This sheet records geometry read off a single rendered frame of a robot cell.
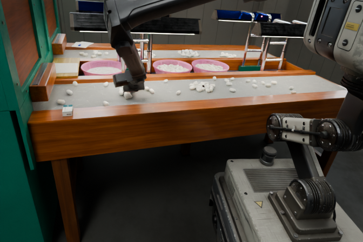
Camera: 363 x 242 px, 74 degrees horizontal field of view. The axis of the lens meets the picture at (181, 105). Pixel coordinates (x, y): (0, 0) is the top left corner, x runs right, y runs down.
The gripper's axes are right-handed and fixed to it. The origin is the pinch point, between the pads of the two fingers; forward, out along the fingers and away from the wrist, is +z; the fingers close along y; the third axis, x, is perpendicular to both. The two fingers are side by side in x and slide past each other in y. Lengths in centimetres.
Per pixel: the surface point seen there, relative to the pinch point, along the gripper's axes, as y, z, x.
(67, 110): 28.6, -19.3, 13.6
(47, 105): 37.9, -5.5, 7.5
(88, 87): 20.9, 7.6, -4.3
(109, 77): 9.7, 11.3, -11.0
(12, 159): 48, -15, 30
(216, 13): -73, 22, -63
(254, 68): -107, 35, -24
